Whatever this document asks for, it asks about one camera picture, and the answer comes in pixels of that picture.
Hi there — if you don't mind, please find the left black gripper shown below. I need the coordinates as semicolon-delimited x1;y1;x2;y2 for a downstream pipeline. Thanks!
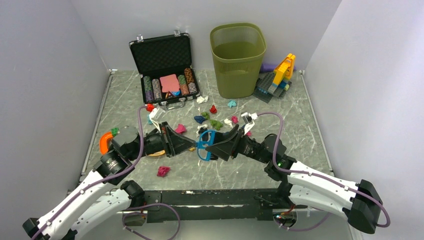
126;121;196;161

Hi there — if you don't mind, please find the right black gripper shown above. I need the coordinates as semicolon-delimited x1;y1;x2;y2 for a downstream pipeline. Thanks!
206;124;271;164

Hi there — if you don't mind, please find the orange slotted scoop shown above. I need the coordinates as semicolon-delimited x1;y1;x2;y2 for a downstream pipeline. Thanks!
148;147;197;157

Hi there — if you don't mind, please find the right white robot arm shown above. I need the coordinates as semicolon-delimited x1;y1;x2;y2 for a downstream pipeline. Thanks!
198;112;391;234

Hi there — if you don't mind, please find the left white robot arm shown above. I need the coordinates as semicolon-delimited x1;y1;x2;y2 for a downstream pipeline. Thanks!
22;115;197;240

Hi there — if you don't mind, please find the pink paper scrap left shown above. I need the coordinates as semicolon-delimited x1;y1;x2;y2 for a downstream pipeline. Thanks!
175;124;187;134

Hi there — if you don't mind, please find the green paper scrap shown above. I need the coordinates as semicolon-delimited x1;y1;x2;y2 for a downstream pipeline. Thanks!
201;112;224;131

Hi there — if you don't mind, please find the white paper scrap middle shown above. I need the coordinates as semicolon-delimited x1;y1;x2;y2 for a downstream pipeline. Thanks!
224;118;234;129

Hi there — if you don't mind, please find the white paper scrap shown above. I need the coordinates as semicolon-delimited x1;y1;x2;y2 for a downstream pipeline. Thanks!
224;118;234;129
196;124;208;137
196;95;209;104

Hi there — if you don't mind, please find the white paper scrap left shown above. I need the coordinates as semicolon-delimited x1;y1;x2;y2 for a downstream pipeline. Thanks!
196;124;208;137

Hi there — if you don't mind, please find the small pink paper scrap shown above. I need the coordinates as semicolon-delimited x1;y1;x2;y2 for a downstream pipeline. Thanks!
231;115;239;124

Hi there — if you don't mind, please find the pink paper scrap lone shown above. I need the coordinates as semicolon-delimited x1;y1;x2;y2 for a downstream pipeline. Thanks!
156;166;171;178

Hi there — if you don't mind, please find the navy paper scrap upper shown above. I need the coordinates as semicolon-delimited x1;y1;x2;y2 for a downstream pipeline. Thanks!
193;115;207;125

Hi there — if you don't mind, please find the cyan paper scrap left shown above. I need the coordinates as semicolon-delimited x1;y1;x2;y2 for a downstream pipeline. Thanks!
147;115;153;125

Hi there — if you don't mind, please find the cyan paper scrap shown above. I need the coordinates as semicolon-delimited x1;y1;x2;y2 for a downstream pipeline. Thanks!
227;99;237;108
147;115;153;125

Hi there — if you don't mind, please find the cyan paper scrap top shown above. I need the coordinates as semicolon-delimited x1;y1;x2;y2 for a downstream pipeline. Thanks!
227;99;237;108

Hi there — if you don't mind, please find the white paper scrap top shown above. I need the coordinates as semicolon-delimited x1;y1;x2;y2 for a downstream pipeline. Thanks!
196;95;209;104

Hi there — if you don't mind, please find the orange toy with blocks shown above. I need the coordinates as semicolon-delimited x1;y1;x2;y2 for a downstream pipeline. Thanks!
99;127;120;155

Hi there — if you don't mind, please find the toy brick construction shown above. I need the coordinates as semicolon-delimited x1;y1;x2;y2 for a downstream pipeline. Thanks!
252;53;296;103

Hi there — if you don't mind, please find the black poker chip case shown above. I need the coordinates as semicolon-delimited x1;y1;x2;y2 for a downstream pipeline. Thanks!
129;30;201;109

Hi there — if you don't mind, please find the purple cylinder toy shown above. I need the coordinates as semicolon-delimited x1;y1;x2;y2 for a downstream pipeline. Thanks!
259;63;276;73

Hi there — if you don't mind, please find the green mesh waste basket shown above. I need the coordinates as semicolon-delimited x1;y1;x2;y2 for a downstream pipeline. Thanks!
209;22;267;99

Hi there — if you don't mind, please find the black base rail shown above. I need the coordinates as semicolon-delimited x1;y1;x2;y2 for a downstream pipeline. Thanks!
126;188;292;223

